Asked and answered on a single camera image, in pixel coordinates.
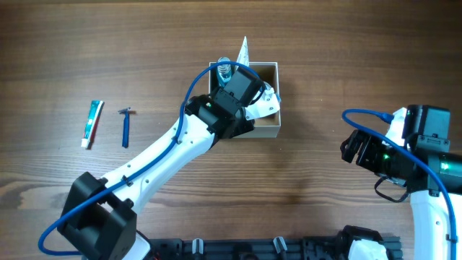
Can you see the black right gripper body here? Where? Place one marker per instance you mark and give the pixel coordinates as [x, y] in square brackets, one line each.
[363, 150]

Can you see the white leaf-print cream tube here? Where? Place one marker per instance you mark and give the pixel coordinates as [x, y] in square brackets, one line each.
[243, 56]

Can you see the blue mouthwash bottle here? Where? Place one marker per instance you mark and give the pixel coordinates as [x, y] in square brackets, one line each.
[224, 74]

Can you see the blue disposable razor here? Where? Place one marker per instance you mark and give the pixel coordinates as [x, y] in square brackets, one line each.
[126, 124]

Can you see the green white toothpaste tube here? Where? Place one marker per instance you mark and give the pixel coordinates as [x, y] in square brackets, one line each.
[93, 116]

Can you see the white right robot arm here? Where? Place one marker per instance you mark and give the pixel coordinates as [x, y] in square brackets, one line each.
[415, 155]

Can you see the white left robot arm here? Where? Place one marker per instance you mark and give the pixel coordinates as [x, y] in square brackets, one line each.
[99, 217]

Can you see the white open box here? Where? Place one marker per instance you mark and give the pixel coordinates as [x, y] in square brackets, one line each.
[267, 127]

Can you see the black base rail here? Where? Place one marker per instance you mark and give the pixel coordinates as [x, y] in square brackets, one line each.
[350, 243]

